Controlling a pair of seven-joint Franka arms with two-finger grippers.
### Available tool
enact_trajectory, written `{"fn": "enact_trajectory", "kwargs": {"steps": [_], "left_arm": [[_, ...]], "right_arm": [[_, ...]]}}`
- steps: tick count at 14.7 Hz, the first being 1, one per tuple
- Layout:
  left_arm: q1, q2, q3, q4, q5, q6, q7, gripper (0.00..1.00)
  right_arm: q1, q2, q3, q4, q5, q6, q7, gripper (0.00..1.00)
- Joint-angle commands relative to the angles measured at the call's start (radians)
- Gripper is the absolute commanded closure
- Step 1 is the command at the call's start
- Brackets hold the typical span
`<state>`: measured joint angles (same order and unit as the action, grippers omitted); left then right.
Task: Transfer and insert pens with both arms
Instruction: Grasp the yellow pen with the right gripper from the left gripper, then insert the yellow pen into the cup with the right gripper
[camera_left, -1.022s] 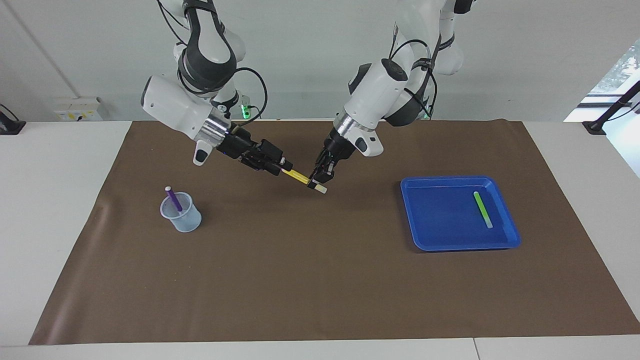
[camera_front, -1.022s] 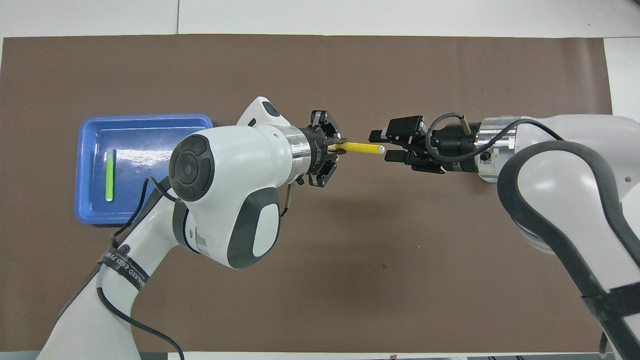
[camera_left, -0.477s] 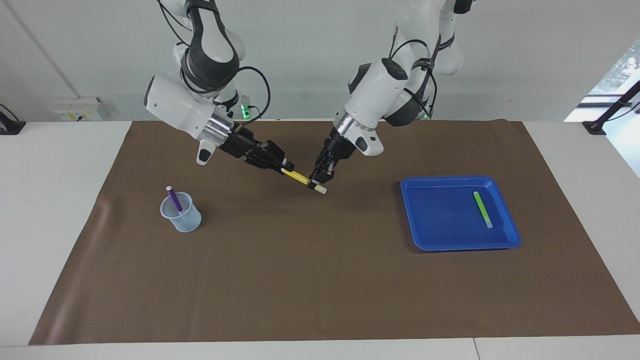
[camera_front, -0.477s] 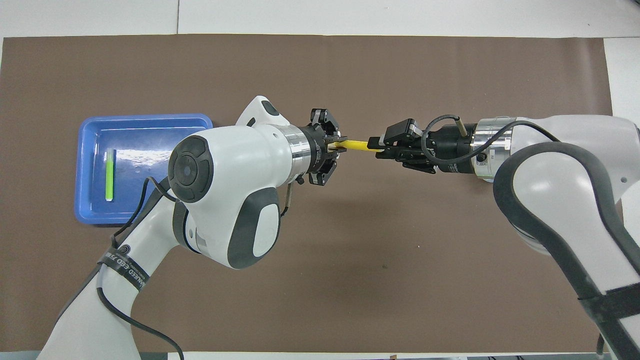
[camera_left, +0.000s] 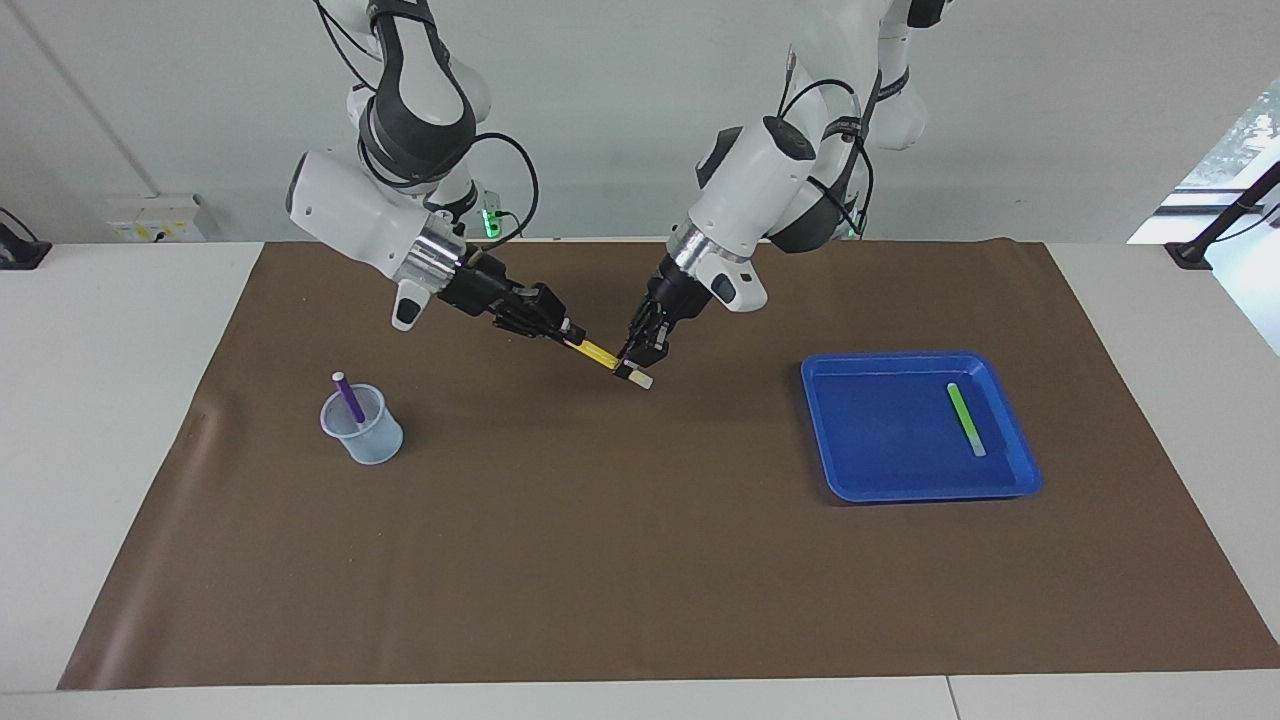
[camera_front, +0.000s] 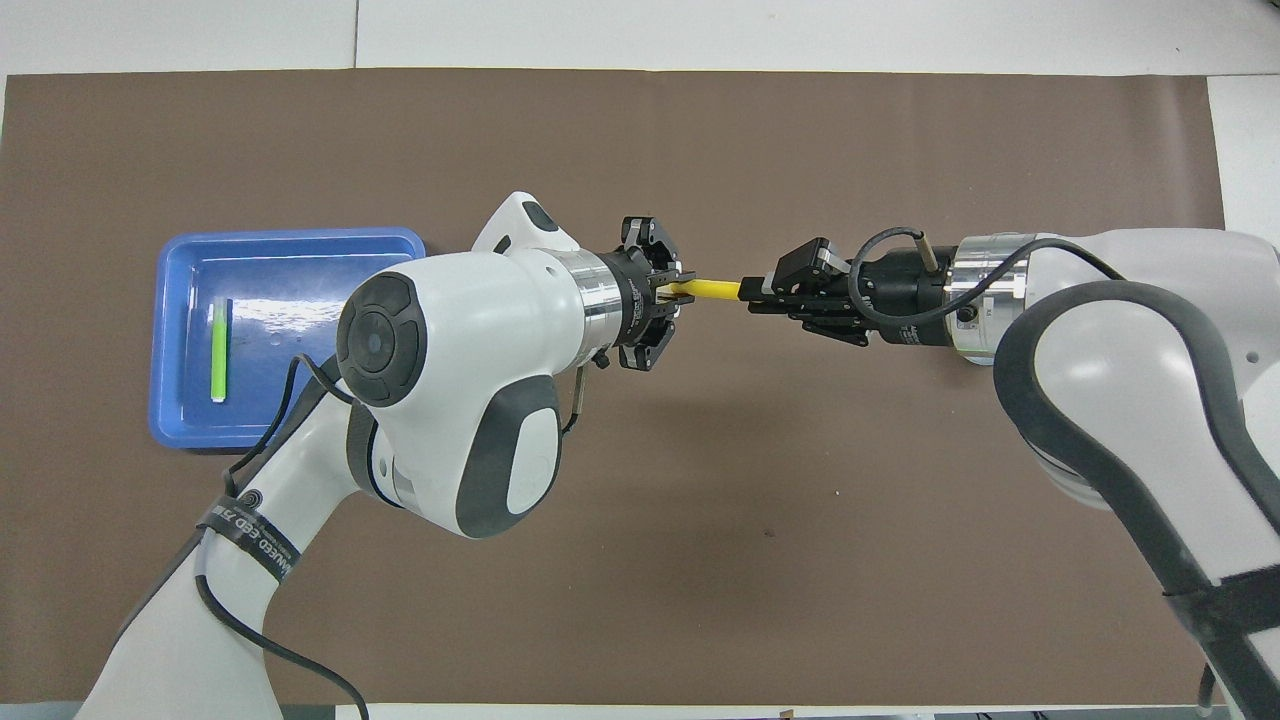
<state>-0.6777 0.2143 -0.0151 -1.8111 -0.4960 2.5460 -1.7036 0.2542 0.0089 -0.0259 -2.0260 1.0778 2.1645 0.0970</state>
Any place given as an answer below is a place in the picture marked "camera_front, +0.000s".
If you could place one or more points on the green pen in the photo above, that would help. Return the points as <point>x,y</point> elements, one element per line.
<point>220,350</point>

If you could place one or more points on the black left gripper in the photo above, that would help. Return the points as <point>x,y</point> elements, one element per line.
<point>640,300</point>

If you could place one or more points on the blue plastic tray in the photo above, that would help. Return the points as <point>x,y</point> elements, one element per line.
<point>270,260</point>

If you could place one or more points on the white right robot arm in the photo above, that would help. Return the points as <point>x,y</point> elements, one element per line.
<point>1150,350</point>

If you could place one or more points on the yellow pen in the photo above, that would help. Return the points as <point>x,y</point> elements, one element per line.
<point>715,290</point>

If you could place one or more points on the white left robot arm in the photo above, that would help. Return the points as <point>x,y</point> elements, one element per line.
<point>470,330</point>

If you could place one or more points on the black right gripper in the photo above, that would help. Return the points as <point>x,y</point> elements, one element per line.
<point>900,295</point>

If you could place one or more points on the brown table mat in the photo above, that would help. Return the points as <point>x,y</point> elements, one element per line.
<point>700,560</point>

